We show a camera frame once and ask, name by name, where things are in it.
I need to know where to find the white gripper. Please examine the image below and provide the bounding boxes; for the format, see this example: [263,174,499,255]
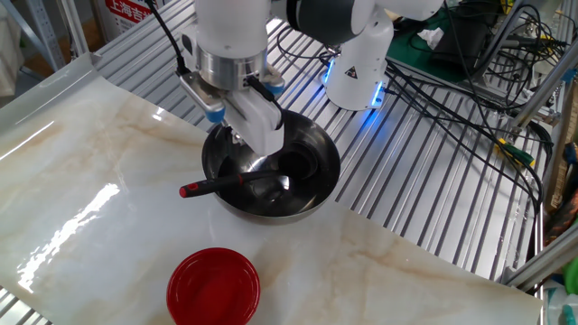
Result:
[220,88,286,158]

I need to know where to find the black ladle red-tipped handle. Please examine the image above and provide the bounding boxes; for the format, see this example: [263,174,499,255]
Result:
[178,151,320,200]

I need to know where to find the stainless steel bowl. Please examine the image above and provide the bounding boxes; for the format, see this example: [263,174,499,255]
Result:
[200,109,342,226]

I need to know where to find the red plastic bowl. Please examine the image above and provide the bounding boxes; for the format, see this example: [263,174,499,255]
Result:
[165,246,262,325]

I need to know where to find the marble pattern table mat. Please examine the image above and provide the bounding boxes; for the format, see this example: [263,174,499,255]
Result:
[0,51,544,325]

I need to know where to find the red white sign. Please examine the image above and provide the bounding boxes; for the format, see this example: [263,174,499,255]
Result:
[96,0,160,36]

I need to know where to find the green desk mat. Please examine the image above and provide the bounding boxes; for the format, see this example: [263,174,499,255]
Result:
[386,8,502,85]

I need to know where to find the crumpled white paper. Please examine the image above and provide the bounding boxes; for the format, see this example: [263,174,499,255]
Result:
[415,26,446,51]

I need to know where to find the grey perforated shelf upright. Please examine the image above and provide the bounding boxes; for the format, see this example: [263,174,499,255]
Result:
[25,0,68,72]

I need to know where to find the black box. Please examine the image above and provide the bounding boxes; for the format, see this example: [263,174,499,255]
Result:
[428,2,493,77]

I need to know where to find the white cloth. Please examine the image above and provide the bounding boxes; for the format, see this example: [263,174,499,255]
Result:
[0,4,24,98]

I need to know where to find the grey slanted pole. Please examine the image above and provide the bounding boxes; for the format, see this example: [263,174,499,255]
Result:
[473,0,539,82]

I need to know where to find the wooden plank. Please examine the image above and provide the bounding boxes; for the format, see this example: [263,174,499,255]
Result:
[544,80,578,213]

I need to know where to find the colourful bag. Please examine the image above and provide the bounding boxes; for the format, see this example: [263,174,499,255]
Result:
[544,189,578,247]

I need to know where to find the green plastic object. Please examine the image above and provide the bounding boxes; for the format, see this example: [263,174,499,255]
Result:
[562,256,578,295]

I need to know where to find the teal object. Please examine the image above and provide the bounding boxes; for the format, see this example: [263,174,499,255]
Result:
[559,304,578,325]

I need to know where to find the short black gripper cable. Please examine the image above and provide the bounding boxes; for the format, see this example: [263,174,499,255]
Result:
[246,74,286,132]

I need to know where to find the silver wrist camera blue caps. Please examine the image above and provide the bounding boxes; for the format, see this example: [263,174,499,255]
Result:
[177,67,286,125]

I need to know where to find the long black arm cable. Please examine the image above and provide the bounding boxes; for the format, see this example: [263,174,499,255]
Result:
[143,0,191,78]

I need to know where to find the white metal post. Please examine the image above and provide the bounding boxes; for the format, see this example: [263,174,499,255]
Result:
[57,0,90,58]

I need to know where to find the yellow green cable connector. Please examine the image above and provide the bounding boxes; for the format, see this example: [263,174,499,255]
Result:
[494,137,536,168]

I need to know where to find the slanted aluminium frame beam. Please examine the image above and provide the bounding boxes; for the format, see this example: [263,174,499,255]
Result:
[508,42,578,133]

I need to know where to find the aluminium frame corner beam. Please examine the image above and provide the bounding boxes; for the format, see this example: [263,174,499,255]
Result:
[500,225,578,291]

